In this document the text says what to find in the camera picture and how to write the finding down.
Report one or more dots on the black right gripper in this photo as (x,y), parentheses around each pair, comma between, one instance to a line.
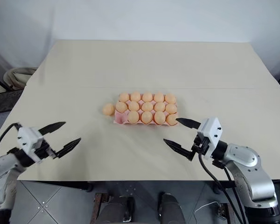
(199,145)

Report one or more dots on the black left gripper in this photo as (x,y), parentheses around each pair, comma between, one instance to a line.
(44,149)

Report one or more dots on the orange egg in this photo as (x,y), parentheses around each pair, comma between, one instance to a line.
(121,106)
(159,117)
(133,116)
(171,108)
(135,95)
(147,96)
(123,97)
(170,119)
(159,107)
(146,117)
(158,97)
(133,106)
(170,98)
(147,106)
(108,109)

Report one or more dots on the pink egg carton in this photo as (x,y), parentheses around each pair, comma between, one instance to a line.
(119,119)

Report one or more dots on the black mesh panel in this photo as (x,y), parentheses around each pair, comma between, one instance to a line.
(2,100)

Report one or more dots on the dark rounded shape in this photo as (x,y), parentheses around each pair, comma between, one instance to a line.
(170,207)
(117,210)

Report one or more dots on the black stand leg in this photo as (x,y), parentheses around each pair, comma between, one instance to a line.
(0,82)

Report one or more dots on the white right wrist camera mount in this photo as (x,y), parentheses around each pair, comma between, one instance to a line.
(210,130)

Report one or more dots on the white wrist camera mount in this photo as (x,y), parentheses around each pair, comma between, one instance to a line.
(210,130)
(28,140)

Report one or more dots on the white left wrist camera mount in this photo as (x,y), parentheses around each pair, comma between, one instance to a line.
(28,140)

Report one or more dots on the black table frame bar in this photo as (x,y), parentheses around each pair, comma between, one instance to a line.
(60,185)

